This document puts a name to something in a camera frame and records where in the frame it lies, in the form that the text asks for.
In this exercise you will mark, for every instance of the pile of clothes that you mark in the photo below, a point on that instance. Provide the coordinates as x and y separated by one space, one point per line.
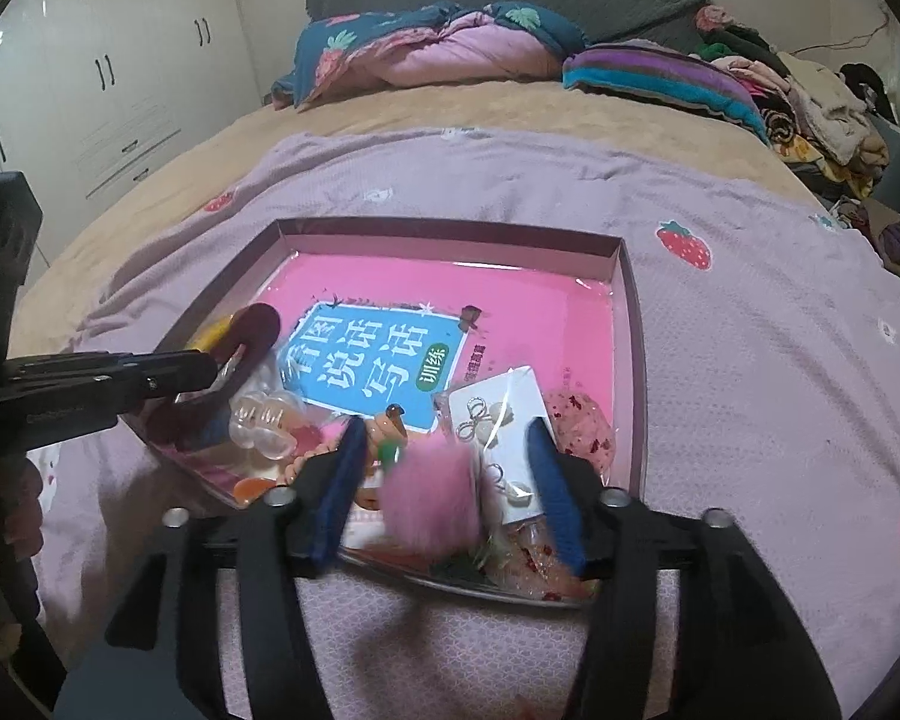
810 105

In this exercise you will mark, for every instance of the pink fluffy pompom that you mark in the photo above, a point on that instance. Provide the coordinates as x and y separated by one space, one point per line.
429 499

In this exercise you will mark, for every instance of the clear plastic hair claw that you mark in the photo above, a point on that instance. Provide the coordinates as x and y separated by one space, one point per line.
264 424

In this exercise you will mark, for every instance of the pink book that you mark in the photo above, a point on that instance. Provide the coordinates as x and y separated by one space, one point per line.
525 315

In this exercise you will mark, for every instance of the striped fleece pillow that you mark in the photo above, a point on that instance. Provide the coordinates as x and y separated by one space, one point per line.
660 79

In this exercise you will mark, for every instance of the navy strawberry print quilt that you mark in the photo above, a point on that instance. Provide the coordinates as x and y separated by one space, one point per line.
450 52

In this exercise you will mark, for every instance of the person's left hand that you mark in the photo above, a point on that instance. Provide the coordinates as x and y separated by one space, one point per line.
39 499

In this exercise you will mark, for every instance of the beige bed sheet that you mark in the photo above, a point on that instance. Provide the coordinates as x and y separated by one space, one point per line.
390 112

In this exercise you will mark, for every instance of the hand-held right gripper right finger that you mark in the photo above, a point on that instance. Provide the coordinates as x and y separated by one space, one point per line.
555 499

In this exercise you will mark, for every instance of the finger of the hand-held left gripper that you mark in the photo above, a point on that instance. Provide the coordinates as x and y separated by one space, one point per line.
180 375
75 364

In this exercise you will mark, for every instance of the bag of clothes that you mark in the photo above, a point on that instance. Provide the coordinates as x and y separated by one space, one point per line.
896 240

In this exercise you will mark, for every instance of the pink glitter bow hair clip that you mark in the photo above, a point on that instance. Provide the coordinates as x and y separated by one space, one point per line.
589 427

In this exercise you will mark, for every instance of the yellow hair accessory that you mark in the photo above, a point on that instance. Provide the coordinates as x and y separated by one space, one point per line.
211 334

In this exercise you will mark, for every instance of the grey cushion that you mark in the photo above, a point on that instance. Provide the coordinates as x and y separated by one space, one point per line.
892 165

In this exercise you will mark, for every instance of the purple strawberry print blanket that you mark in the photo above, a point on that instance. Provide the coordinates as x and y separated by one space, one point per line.
757 390

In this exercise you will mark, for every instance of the white wardrobe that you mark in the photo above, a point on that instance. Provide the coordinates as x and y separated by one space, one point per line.
120 75

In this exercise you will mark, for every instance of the white earring card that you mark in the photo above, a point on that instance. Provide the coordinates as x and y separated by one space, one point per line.
506 397

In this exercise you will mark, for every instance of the shallow pink cardboard tray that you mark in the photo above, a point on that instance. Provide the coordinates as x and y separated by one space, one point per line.
637 360

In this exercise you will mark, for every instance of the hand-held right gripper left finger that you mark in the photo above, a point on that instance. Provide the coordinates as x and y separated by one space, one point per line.
345 499

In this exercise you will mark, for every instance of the orange duckbill hair clip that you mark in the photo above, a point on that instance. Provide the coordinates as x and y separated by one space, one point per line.
384 427

